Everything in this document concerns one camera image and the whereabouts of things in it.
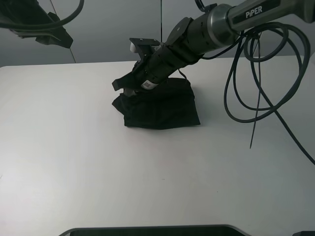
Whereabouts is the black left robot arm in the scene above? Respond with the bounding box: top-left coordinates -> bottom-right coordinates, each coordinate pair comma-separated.
0,0 -> 73,49

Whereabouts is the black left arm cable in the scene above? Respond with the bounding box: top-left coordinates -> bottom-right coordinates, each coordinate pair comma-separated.
0,0 -> 85,30

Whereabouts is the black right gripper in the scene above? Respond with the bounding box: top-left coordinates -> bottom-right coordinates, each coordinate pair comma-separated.
112,44 -> 197,91

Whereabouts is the black printed t-shirt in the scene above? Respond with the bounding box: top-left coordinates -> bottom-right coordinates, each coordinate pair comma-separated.
112,78 -> 200,130

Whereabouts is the black robot base front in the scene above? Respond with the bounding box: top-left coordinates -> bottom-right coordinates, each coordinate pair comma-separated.
61,225 -> 248,236

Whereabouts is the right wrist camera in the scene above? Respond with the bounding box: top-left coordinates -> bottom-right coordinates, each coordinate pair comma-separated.
129,38 -> 161,61

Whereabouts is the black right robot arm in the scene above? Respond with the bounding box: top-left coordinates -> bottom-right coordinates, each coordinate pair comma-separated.
112,0 -> 315,92

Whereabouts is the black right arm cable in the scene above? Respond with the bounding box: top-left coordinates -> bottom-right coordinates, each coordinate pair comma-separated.
179,0 -> 315,165

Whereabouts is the dark object bottom right corner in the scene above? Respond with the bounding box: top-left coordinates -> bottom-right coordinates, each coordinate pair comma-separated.
292,231 -> 315,236

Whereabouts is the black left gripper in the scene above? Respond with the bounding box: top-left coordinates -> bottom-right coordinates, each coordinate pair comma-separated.
10,11 -> 73,48

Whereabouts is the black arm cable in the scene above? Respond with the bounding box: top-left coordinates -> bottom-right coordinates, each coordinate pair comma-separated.
179,0 -> 315,165
0,0 -> 85,30

